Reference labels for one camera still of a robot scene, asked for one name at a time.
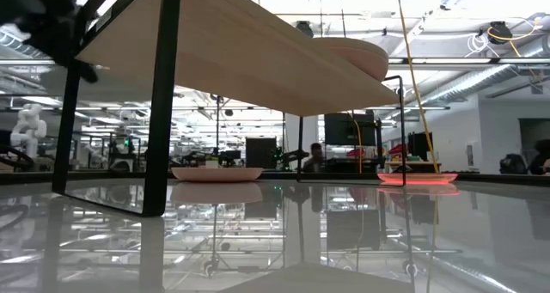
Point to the wooden shelf with black frame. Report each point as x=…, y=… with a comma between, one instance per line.
x=240, y=69

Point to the black ceiling camera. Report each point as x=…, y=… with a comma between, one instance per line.
x=499, y=32

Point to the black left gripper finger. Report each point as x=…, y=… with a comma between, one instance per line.
x=89, y=73

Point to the black bag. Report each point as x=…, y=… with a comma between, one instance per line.
x=513, y=164

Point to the black ceiling device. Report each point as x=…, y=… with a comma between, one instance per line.
x=304, y=28

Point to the silver ceiling duct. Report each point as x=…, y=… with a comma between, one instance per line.
x=481, y=80

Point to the black office chair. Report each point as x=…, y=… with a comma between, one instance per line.
x=4, y=138

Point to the white building pillar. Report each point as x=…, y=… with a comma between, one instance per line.
x=310, y=130

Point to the red object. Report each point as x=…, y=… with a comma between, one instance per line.
x=397, y=150

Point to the black background robot arm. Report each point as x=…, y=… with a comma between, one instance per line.
x=288, y=157

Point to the wooden desk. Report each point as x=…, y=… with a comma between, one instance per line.
x=412, y=164

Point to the black table edge rail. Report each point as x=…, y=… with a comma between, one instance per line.
x=494, y=178

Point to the small black monitor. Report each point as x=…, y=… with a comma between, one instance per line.
x=419, y=146

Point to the large black monitor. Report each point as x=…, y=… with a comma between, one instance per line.
x=344, y=130

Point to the black stand pole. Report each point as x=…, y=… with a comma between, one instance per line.
x=218, y=121

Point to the person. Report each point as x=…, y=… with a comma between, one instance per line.
x=542, y=153
x=315, y=155

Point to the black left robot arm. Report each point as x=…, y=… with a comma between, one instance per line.
x=17, y=5

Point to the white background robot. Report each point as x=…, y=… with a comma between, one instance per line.
x=28, y=130

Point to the neon pink translucent plate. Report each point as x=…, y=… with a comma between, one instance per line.
x=417, y=178

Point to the black equipment box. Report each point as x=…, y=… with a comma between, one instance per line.
x=260, y=153

